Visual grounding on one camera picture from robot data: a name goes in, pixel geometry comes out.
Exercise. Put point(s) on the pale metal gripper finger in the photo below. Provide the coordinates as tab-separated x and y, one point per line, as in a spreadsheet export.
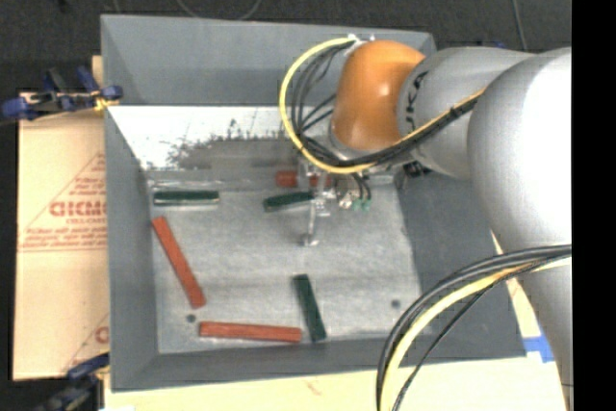
306	174
311	226

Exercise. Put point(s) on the red-brown flat block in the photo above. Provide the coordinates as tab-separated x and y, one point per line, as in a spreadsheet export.
250	332
178	261
286	179

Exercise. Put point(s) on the dark green flat block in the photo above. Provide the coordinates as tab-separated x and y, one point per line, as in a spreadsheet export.
309	307
186	197
287	200

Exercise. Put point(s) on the grey metal bin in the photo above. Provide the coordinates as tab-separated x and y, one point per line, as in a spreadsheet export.
269	250

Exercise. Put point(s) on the brown cardboard board red print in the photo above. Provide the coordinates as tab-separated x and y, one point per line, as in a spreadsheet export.
58	264

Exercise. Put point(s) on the black cylinder on white bracket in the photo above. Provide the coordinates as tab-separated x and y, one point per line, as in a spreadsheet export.
417	169

